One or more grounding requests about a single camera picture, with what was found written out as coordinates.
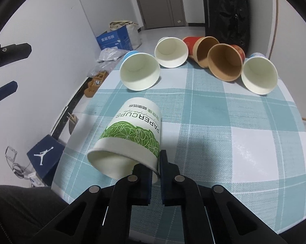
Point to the grey door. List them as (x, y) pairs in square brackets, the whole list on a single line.
[(162, 13)]

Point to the red kraft paper cup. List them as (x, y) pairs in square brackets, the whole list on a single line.
[(198, 48)]

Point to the beige tote bag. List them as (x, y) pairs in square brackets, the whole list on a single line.
[(129, 27)]

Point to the small blue paper cup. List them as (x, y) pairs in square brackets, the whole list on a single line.
[(259, 74)]

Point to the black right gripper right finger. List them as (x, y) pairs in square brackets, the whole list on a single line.
[(176, 189)]

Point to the navy jordan shoe box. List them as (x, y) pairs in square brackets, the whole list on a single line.
[(45, 156)]

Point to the blue cardboard box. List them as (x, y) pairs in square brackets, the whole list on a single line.
[(113, 39)]

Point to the white power strip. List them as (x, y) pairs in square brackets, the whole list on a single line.
[(24, 172)]

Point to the grey plastic bag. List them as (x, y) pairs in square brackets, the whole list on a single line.
[(107, 61)]

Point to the large blue paper cup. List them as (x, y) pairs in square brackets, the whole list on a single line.
[(139, 71)]

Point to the black backpack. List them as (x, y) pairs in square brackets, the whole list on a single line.
[(229, 22)]

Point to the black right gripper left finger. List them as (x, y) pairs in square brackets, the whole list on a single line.
[(134, 189)]

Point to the brown shoes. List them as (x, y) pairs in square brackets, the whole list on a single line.
[(95, 84)]

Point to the bowl with chopsticks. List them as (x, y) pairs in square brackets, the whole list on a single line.
[(72, 122)]

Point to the white green leaf paper cup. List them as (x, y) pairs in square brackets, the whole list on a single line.
[(132, 137)]

